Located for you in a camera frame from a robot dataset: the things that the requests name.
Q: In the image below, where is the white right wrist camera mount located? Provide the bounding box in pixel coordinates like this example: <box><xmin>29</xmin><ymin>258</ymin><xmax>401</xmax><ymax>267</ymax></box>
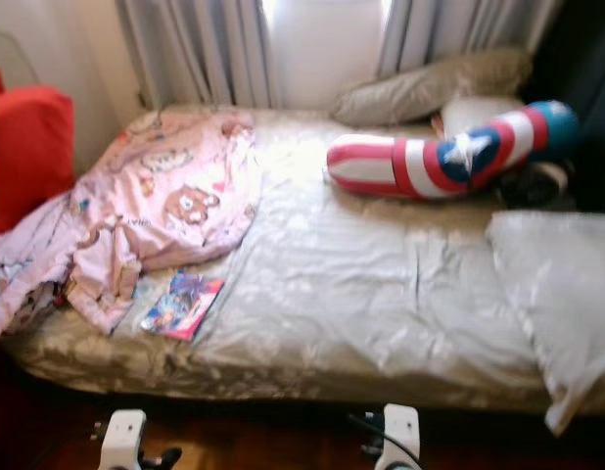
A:
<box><xmin>381</xmin><ymin>403</ymin><xmax>421</xmax><ymax>470</ymax></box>

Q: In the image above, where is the colourful comic book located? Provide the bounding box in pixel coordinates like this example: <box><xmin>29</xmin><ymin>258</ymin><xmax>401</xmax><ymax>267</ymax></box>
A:
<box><xmin>141</xmin><ymin>271</ymin><xmax>226</xmax><ymax>342</ymax></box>

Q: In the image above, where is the red white blue shield bolster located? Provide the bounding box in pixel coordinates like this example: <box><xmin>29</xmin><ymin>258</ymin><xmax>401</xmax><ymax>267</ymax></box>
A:
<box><xmin>326</xmin><ymin>100</ymin><xmax>581</xmax><ymax>201</ymax></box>

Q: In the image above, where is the pink cartoon print blanket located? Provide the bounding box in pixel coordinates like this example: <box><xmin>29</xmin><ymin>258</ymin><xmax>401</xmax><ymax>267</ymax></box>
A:
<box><xmin>0</xmin><ymin>108</ymin><xmax>261</xmax><ymax>342</ymax></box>

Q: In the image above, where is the off-white pillow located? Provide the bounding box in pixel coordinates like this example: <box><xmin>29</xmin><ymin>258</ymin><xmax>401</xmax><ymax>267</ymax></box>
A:
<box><xmin>440</xmin><ymin>94</ymin><xmax>524</xmax><ymax>138</ymax></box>

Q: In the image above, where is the black and white plush toy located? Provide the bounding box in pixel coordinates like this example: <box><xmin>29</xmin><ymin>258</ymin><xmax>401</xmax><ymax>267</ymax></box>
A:
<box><xmin>498</xmin><ymin>160</ymin><xmax>573</xmax><ymax>209</ymax></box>

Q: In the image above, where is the black furniture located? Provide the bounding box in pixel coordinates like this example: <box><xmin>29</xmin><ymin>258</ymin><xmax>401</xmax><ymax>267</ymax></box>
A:
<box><xmin>528</xmin><ymin>0</ymin><xmax>605</xmax><ymax>214</ymax></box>

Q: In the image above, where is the silver satin pillow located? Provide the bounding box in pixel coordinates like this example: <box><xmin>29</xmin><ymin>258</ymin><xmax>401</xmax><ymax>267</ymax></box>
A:
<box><xmin>486</xmin><ymin>211</ymin><xmax>605</xmax><ymax>437</ymax></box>

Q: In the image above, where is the grey-brown pillow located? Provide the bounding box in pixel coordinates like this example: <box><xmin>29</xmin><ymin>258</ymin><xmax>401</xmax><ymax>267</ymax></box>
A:
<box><xmin>332</xmin><ymin>47</ymin><xmax>534</xmax><ymax>126</ymax></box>

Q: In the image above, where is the grey curtain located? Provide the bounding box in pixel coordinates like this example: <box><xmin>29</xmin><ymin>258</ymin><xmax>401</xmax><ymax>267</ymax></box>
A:
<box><xmin>115</xmin><ymin>0</ymin><xmax>279</xmax><ymax>109</ymax></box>
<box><xmin>376</xmin><ymin>0</ymin><xmax>566</xmax><ymax>79</ymax></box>

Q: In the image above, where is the bed with grey floral sheet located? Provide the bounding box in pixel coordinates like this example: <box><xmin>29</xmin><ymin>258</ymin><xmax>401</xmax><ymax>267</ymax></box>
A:
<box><xmin>0</xmin><ymin>103</ymin><xmax>605</xmax><ymax>417</ymax></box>

